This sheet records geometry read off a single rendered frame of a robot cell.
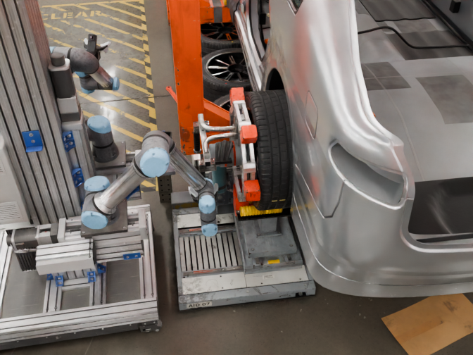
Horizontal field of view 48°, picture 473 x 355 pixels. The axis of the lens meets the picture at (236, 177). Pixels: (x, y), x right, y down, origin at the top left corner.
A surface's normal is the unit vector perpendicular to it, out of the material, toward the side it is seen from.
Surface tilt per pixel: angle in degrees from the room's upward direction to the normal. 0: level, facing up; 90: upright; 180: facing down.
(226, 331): 0
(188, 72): 90
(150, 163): 85
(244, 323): 0
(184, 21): 90
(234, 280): 0
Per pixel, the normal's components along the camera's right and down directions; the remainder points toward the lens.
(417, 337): 0.03, -0.75
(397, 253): -0.17, 0.65
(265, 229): 0.14, 0.65
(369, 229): -0.38, 0.60
